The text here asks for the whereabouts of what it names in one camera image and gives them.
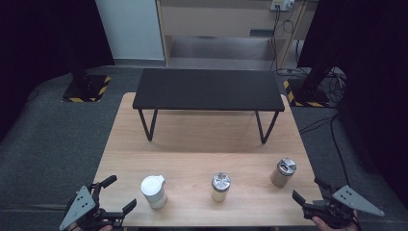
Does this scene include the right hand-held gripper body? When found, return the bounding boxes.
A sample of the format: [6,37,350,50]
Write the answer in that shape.
[302,185,386,230]

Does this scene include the black curtain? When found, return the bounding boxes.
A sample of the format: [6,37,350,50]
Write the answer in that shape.
[296,0,408,200]
[0,0,115,142]

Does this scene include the white-lid jar of white powder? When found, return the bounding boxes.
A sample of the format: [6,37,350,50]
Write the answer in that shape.
[140,174,168,211]

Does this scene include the bundle of black cables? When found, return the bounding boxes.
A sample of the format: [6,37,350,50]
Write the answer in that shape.
[323,67,348,104]

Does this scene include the white panel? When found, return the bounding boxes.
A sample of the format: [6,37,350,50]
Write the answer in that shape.
[94,0,166,62]

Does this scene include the black shelf with metal legs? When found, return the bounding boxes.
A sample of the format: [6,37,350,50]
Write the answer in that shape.
[132,67,286,145]

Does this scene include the white power strip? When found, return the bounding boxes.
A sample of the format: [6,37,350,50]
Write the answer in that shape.
[269,0,295,13]

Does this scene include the black cables from power strip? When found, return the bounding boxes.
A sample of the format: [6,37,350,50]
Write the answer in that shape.
[269,9,295,72]

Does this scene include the person's right hand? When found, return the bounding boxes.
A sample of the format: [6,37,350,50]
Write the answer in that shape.
[311,211,361,231]

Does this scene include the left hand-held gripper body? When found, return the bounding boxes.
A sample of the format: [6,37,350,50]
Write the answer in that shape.
[59,185,127,231]

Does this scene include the black floor cable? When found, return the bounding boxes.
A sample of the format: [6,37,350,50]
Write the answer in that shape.
[298,114,351,188]

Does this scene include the black stand with striped base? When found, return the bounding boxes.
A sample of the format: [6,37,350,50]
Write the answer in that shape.
[282,65,335,109]
[61,61,113,104]

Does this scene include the silver-lid jar of yellow powder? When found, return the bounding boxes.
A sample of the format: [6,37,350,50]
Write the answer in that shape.
[210,171,232,203]

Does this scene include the silver-lid jar of brown powder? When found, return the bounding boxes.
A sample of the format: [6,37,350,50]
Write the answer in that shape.
[269,157,297,189]

